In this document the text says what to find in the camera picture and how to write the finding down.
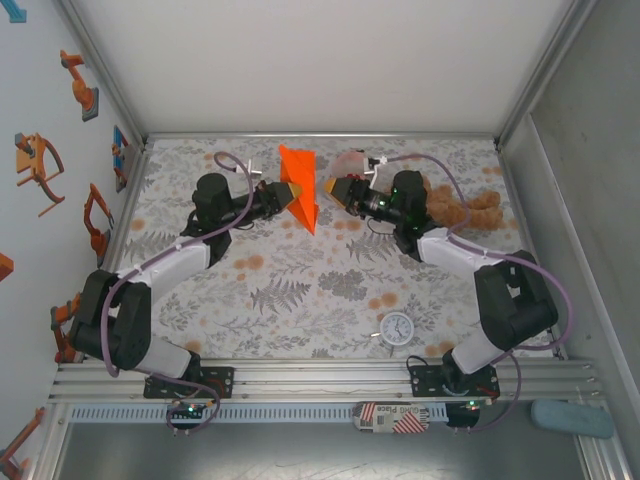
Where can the orange cloth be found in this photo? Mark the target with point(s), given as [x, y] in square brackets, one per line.
[300, 170]

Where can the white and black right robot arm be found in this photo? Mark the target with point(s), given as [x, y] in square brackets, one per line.
[515, 305]

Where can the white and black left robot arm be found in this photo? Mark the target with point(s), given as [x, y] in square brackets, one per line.
[110, 320]

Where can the pink plush doll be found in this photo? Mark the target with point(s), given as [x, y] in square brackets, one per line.
[347, 162]

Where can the brown teddy bear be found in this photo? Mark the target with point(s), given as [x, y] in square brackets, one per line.
[480, 210]

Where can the blue and orange sticker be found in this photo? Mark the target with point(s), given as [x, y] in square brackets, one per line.
[120, 150]

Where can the floral patterned tablecloth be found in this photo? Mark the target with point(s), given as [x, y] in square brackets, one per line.
[225, 320]

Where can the small white clock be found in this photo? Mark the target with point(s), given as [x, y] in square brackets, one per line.
[396, 328]

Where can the orange gripper claw sticker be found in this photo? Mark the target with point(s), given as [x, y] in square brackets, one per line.
[30, 160]

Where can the small circuit board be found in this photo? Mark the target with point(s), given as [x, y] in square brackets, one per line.
[477, 404]
[189, 410]

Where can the small orange block sticker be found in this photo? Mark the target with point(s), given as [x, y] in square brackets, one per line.
[5, 267]

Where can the red white striped label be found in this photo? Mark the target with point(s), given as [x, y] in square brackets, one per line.
[392, 417]

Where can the blue sponge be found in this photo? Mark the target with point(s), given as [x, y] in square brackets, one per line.
[572, 419]

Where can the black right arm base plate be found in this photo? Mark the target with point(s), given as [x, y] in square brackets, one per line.
[420, 382]

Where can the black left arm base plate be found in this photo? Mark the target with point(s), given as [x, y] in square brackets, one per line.
[225, 382]

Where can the aluminium extrusion frame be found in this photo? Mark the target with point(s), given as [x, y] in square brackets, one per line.
[320, 382]

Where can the blue wall sticker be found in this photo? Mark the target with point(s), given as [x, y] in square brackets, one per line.
[15, 11]

